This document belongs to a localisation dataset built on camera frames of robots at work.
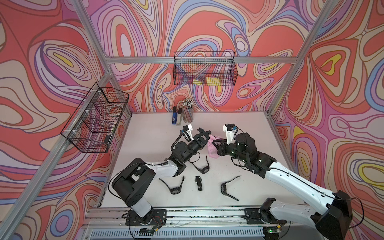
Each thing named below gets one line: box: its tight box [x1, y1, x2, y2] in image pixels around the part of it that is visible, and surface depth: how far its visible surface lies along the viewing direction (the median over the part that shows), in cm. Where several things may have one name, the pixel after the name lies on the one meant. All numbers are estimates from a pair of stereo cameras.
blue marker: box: [172, 106, 178, 125], surface depth 117 cm
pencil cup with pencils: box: [181, 98, 194, 124], surface depth 106 cm
